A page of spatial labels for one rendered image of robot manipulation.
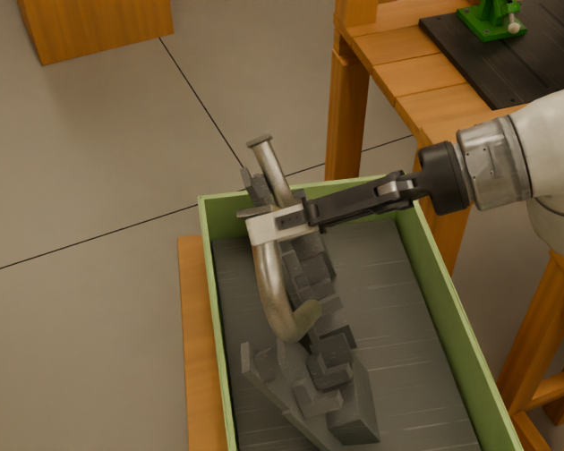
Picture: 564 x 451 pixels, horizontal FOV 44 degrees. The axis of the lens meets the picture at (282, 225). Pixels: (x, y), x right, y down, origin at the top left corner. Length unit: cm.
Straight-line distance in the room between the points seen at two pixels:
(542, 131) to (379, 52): 121
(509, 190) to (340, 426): 53
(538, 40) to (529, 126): 129
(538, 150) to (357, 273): 72
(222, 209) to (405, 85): 64
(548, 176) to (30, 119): 275
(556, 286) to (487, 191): 86
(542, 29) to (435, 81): 38
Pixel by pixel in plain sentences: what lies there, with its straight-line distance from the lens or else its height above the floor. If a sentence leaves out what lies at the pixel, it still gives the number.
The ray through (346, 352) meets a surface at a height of 95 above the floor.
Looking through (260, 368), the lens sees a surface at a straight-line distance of 92.
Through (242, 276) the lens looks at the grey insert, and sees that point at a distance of 137.
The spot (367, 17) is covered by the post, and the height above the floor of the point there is 90.
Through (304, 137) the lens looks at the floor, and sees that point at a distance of 299.
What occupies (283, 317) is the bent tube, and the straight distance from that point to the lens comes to 79.
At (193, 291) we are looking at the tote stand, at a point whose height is 79.
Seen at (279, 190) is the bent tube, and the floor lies 113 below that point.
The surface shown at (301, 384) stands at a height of 103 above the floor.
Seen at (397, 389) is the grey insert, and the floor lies 85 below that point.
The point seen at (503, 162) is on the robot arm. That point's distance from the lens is 72.
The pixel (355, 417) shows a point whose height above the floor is 93.
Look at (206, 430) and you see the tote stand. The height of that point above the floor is 79.
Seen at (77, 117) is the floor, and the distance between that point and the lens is 321.
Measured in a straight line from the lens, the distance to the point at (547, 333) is 167.
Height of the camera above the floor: 191
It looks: 47 degrees down
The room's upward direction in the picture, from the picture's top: straight up
